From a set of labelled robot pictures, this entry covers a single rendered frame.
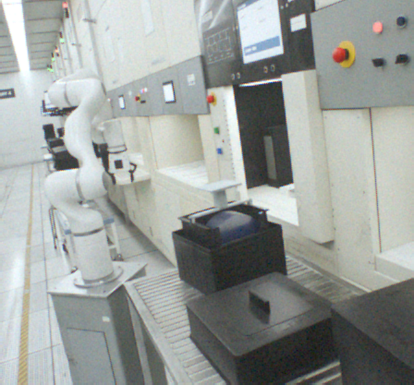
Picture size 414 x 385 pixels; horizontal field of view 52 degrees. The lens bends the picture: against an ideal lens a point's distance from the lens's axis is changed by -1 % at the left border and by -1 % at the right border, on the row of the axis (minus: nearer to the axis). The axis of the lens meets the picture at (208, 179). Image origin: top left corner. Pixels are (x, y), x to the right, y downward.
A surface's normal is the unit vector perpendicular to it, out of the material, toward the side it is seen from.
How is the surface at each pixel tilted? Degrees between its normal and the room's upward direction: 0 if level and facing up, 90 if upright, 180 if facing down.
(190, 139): 90
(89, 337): 90
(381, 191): 90
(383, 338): 0
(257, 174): 90
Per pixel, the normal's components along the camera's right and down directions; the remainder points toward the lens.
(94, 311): -0.38, 0.24
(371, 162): 0.37, 0.13
